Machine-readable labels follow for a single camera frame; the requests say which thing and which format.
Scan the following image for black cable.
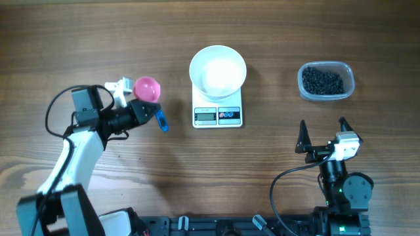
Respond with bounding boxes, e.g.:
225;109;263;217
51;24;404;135
269;153;334;235
45;84;131;142

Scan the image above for white kitchen scale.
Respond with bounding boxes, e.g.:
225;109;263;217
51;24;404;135
192;87;243;128

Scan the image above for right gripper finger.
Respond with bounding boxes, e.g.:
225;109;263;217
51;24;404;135
295;120;312;153
339;117;363;142

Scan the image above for black beans in container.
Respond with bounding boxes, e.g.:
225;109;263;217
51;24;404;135
301;67;345;95

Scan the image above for left black cable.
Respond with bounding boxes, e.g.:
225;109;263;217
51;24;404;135
45;84;131;142

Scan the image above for right black cable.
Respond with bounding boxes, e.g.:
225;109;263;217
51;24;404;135
269;153;334;235

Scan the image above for pink scoop with blue handle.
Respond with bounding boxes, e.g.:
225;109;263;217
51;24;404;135
133;77;169;132

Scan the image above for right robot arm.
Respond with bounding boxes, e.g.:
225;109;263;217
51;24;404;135
295;117;374;236

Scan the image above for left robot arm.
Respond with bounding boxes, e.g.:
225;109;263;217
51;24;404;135
16;85;169;235

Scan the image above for clear plastic container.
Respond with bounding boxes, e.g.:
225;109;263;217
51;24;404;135
297;61;355;102

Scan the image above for white bowl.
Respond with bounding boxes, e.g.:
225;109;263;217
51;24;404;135
189;45;247;100

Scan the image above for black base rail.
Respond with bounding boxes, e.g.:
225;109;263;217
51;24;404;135
137;214;371;236

